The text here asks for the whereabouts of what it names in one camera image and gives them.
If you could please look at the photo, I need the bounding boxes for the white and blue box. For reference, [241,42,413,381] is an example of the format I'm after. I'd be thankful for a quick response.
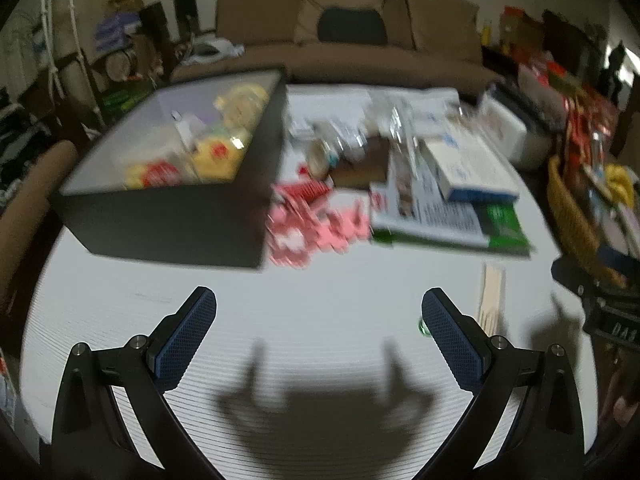
[420,132,522,205]

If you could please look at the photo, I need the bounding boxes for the white cloth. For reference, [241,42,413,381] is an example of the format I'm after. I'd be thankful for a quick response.
[182,39,246,66]

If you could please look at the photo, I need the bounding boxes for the white pouch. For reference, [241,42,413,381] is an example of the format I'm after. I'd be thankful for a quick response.
[170,110,201,151]

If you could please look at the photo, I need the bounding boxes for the printed magazine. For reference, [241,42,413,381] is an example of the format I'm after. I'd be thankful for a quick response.
[370,150,491,248]

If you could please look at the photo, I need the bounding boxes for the pink flower-shaped toy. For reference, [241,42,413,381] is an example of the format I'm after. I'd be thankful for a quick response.
[267,195,373,268]

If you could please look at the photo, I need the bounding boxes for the green packet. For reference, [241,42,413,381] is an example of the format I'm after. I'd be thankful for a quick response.
[372,202,532,256]

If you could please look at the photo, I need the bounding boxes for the yellow green printed bag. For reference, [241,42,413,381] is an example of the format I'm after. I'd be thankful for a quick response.
[215,82,271,131]

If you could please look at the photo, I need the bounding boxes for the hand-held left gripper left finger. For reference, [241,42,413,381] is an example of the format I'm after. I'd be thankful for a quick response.
[40,286,226,480]

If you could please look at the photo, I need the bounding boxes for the yellow snack bag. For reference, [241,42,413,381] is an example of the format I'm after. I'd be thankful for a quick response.
[605,165,640,206]

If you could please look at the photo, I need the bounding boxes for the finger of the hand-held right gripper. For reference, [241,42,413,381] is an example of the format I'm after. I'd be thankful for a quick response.
[551,255,602,302]

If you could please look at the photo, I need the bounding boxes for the brown sofa pillow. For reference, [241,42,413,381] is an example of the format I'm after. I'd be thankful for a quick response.
[295,0,418,51]

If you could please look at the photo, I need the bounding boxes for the clear plastic bags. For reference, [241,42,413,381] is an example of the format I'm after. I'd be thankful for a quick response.
[287,87,461,161]

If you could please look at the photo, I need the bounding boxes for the black speaker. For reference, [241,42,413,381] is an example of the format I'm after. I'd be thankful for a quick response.
[174,0,198,36]
[140,2,168,56]

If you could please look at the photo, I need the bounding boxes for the orange boxes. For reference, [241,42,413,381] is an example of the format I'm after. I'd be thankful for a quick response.
[500,6,543,56]

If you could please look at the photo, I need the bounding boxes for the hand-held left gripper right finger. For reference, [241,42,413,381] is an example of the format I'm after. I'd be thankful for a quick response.
[415,287,586,480]

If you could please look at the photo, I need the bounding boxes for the wicker basket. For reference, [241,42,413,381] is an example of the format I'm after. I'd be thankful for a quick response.
[546,155,631,288]

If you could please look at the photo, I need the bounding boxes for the white tissue pack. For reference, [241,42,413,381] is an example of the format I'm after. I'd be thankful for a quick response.
[475,92,542,166]

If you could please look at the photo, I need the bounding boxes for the clear round cup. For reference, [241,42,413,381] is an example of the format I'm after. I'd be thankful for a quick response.
[306,140,336,181]

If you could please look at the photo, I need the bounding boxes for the black cushion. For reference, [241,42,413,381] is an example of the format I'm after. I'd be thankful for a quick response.
[317,7,390,45]

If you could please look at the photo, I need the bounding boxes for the black storage container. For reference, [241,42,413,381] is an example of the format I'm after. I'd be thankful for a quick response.
[52,67,288,268]

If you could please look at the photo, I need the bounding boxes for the large red snack packet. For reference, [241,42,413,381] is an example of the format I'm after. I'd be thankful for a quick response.
[272,180,333,206]

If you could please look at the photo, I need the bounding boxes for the paper-wrapped wooden chopsticks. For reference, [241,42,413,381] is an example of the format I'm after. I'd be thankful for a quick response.
[477,262,507,336]

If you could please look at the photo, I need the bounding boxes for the brown box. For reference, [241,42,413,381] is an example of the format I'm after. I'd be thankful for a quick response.
[330,135,391,188]

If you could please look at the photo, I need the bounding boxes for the brown chair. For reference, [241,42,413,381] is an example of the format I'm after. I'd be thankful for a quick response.
[0,140,76,311]

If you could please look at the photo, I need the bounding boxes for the brown sofa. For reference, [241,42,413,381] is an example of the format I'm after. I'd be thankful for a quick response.
[170,0,503,98]

